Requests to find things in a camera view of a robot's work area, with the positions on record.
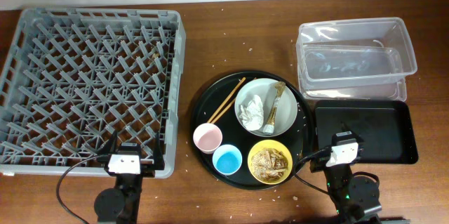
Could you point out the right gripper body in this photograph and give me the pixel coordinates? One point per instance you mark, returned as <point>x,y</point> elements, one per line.
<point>321,161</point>

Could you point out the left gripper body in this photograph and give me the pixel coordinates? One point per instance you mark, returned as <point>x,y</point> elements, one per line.
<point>146,167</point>

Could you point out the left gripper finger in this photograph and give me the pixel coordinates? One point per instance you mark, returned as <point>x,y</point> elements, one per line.
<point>159,163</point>
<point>110,146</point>

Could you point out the pink cup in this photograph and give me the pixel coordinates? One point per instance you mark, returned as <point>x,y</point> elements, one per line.
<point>207,138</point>

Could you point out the blue cup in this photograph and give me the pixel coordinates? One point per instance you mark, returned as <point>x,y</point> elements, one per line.
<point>227,159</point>

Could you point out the grey round plate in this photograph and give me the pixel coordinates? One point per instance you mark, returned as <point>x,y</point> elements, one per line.
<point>286,112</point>

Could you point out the yellow bowl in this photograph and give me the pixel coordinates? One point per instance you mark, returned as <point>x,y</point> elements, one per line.
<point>278,146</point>

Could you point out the food scraps pile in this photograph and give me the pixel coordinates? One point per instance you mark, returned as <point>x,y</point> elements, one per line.
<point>269,165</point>

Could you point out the gold foil wrapper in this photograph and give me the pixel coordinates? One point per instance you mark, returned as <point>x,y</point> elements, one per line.
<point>268,128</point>

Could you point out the wooden chopstick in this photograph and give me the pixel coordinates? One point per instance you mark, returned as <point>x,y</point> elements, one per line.
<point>215,119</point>
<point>221,107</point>

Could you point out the white napkin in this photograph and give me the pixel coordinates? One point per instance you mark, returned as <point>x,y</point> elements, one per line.
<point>252,115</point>

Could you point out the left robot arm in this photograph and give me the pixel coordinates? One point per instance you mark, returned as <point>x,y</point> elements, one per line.
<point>120,204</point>

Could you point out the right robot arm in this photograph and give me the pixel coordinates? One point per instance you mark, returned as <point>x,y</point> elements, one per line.
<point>356,196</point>

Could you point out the grey plastic dishwasher rack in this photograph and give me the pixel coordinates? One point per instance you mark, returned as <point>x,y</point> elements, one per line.
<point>75,76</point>

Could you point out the black rectangular tray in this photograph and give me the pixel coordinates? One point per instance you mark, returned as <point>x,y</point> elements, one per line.
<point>384,126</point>

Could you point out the small clear plastic bin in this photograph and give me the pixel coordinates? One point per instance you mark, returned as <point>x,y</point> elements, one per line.
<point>351,72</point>

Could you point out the round black serving tray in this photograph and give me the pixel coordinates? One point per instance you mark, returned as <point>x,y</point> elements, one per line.
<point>298,138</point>

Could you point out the large clear plastic bin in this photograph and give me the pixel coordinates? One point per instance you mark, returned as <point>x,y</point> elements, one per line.
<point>374,32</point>

